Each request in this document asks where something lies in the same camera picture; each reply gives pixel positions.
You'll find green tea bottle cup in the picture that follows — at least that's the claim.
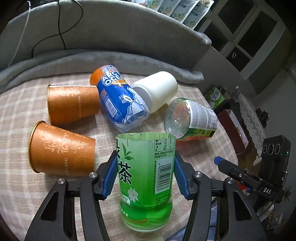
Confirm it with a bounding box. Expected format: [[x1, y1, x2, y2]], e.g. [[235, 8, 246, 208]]
[[115, 132, 176, 232]]

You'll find orange paper cup near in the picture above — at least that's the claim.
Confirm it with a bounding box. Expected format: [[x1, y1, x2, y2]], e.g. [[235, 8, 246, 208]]
[[28, 120, 95, 177]]

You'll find orange paper cup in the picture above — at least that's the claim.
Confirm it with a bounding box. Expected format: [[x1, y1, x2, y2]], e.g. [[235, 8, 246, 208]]
[[28, 120, 95, 177], [47, 85, 99, 126]]

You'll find green label clear cup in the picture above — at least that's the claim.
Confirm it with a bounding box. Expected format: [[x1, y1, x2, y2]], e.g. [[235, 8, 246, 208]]
[[164, 97, 218, 141]]

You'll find white plastic cup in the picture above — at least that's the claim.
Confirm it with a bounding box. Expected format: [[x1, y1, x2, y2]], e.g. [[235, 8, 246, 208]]
[[132, 71, 178, 113]]

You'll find orange paper cup far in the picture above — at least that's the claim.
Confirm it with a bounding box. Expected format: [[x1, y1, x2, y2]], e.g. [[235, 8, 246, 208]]
[[47, 85, 99, 126]]

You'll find blue Arctic Ocean bottle cup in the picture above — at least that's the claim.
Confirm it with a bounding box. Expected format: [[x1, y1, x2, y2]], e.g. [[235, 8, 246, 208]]
[[90, 65, 149, 133]]

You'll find red cardboard box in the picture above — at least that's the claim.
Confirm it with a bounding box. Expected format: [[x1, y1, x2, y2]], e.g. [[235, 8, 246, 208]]
[[215, 99, 250, 155]]

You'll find green paper bag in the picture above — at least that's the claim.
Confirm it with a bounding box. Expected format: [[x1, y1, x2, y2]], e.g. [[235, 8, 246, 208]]
[[205, 86, 226, 109]]

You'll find refill pouch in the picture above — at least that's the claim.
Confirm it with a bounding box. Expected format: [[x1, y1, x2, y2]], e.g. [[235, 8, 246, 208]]
[[158, 0, 181, 16], [131, 0, 164, 11], [183, 0, 214, 30], [170, 0, 200, 23]]

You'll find grey fleece blanket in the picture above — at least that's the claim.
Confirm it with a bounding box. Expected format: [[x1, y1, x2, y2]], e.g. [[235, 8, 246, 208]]
[[1, 1, 211, 92]]

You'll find black tracking camera box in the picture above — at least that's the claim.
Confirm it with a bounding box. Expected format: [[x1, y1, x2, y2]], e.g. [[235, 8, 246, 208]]
[[258, 135, 291, 189]]

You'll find black cable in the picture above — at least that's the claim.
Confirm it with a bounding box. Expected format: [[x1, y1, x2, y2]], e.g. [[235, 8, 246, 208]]
[[31, 0, 84, 58]]

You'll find white cable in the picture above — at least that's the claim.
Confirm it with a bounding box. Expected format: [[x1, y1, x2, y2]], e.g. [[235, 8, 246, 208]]
[[7, 0, 32, 67]]

